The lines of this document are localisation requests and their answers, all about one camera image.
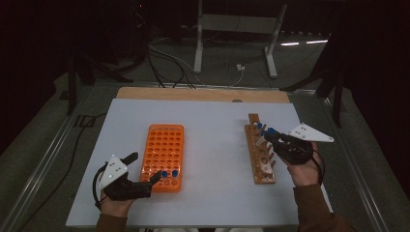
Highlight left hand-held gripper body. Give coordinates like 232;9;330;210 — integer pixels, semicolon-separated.
97;154;153;202

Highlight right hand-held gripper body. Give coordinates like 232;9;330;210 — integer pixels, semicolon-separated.
275;123;336;166

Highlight wooden test tube rack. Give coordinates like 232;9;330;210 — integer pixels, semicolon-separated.
244;113;278;186

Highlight orange plastic test tube rack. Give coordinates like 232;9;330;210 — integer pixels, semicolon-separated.
138;124;186;194

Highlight person's left hand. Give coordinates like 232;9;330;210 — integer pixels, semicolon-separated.
100;192;137;218

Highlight person's right hand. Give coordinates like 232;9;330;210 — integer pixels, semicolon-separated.
285;142;322;189

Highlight white table mat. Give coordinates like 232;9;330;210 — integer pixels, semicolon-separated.
65;98;335;228

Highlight black tripod stand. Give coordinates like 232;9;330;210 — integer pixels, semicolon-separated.
279;32;344;129
66;54;133;116

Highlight grey metal stand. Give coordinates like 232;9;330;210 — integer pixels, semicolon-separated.
192;0;288;79

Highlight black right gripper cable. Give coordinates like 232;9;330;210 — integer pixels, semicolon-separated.
310;149;327;187

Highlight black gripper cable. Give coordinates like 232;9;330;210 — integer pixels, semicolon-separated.
92;162;109;211
310;149;327;187

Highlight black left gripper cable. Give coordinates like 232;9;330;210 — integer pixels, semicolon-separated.
92;162;109;211

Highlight metal floor rail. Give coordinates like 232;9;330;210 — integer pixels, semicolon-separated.
320;95;392;232
0;85;95;232

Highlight long black floor cable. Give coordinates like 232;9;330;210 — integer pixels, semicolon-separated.
18;112;107;232

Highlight white floor cable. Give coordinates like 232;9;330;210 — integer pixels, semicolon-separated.
229;69;245;88

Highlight black floor cables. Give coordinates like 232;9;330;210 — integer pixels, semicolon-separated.
146;44;207;90

